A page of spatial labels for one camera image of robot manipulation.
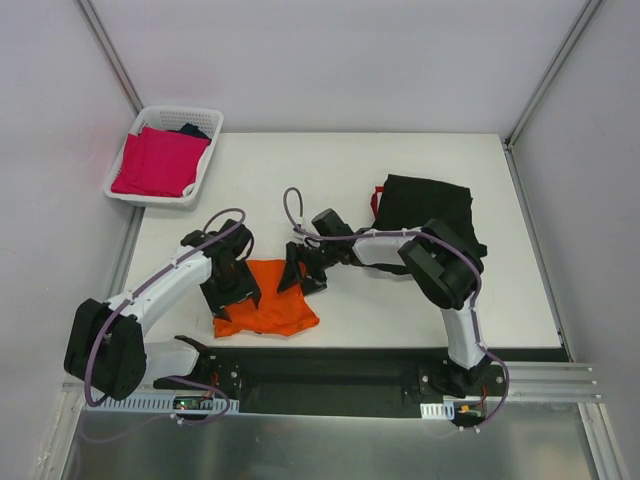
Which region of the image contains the pink t shirt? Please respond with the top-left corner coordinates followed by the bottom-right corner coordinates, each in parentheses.
top-left (110, 126), bottom-right (211, 198)

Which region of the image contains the right aluminium frame post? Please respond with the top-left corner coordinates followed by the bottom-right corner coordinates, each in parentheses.
top-left (502, 0), bottom-right (606, 149)

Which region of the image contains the left white cable duct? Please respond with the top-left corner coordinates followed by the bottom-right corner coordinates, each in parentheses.
top-left (88, 393), bottom-right (240, 415)

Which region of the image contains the white plastic basket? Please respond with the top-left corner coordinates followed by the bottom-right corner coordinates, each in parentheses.
top-left (103, 105), bottom-right (224, 209)

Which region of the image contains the right white cable duct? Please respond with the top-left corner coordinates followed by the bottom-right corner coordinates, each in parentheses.
top-left (420, 402), bottom-right (455, 421)

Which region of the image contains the black t shirt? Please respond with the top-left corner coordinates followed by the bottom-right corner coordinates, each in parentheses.
top-left (372, 174), bottom-right (488, 259)

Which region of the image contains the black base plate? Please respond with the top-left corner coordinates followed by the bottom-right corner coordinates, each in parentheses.
top-left (152, 347), bottom-right (509, 416)

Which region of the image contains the orange t shirt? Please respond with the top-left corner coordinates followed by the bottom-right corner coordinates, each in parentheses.
top-left (213, 260), bottom-right (320, 338)

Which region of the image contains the aluminium frame post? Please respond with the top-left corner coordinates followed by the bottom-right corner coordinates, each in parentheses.
top-left (502, 0), bottom-right (606, 149)
top-left (74, 0), bottom-right (144, 114)

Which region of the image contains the white cable duct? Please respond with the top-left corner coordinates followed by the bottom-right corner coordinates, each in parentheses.
top-left (88, 393), bottom-right (240, 415)
top-left (420, 402), bottom-right (455, 421)

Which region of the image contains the left aluminium frame post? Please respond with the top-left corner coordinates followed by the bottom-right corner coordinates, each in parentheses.
top-left (74, 0), bottom-right (144, 114)

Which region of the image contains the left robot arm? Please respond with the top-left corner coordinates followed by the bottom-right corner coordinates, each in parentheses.
top-left (63, 220), bottom-right (261, 400)

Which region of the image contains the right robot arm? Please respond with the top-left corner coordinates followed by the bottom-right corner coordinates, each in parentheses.
top-left (277, 209), bottom-right (490, 398)

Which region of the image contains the dark navy t shirt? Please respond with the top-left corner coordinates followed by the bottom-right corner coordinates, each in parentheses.
top-left (178, 123), bottom-right (211, 142)

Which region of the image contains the red t shirt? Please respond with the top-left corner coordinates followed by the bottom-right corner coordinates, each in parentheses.
top-left (370, 186), bottom-right (384, 218)

